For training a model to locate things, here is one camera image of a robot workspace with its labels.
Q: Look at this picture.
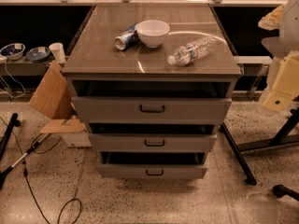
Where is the grey drawer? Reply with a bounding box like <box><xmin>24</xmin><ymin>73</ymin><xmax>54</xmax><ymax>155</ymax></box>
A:
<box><xmin>98</xmin><ymin>164</ymin><xmax>207</xmax><ymax>179</ymax></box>
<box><xmin>72</xmin><ymin>96</ymin><xmax>232</xmax><ymax>124</ymax></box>
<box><xmin>89</xmin><ymin>133</ymin><xmax>217</xmax><ymax>152</ymax></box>

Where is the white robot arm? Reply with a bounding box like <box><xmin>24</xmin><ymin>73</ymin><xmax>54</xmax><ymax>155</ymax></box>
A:
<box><xmin>258</xmin><ymin>0</ymin><xmax>299</xmax><ymax>112</ymax></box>

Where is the grey drawer cabinet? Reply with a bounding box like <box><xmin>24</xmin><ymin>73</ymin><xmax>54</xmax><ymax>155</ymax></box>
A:
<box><xmin>61</xmin><ymin>2</ymin><xmax>243</xmax><ymax>147</ymax></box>

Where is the grey top drawer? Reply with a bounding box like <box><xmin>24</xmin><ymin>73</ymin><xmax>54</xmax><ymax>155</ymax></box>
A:
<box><xmin>72</xmin><ymin>96</ymin><xmax>232</xmax><ymax>124</ymax></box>

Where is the grey bottom drawer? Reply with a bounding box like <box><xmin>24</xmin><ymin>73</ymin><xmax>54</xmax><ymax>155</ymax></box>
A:
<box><xmin>98</xmin><ymin>164</ymin><xmax>207</xmax><ymax>179</ymax></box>

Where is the clear plastic water bottle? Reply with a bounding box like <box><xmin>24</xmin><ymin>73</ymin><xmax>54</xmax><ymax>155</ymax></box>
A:
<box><xmin>167</xmin><ymin>35</ymin><xmax>218</xmax><ymax>66</ymax></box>

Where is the blue soda can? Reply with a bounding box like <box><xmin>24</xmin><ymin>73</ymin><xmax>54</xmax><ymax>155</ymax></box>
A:
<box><xmin>115</xmin><ymin>24</ymin><xmax>139</xmax><ymax>50</ymax></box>

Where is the brown cardboard box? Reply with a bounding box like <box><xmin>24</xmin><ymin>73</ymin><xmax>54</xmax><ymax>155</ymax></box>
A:
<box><xmin>29</xmin><ymin>61</ymin><xmax>85</xmax><ymax>133</ymax></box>

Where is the white paper cup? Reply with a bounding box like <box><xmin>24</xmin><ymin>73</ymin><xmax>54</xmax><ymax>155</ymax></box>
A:
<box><xmin>49</xmin><ymin>42</ymin><xmax>65</xmax><ymax>63</ymax></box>

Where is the dark blue bowl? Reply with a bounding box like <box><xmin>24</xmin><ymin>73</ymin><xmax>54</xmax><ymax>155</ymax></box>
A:
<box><xmin>26</xmin><ymin>47</ymin><xmax>50</xmax><ymax>63</ymax></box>

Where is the black metal stand base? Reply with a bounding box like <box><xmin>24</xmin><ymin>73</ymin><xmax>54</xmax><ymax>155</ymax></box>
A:
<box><xmin>219</xmin><ymin>107</ymin><xmax>299</xmax><ymax>187</ymax></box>

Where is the black stand leg left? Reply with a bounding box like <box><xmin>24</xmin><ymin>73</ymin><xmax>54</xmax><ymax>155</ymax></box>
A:
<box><xmin>0</xmin><ymin>113</ymin><xmax>21</xmax><ymax>160</ymax></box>

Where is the black caster foot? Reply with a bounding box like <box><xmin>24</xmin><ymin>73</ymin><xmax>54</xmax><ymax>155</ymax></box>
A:
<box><xmin>272</xmin><ymin>185</ymin><xmax>299</xmax><ymax>201</ymax></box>

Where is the black and silver pole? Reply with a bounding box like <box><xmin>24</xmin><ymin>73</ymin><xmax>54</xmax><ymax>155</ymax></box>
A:
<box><xmin>0</xmin><ymin>133</ymin><xmax>50</xmax><ymax>189</ymax></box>

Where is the black floor cable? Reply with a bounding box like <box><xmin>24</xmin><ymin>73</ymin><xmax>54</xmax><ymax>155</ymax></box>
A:
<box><xmin>0</xmin><ymin>115</ymin><xmax>83</xmax><ymax>224</ymax></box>

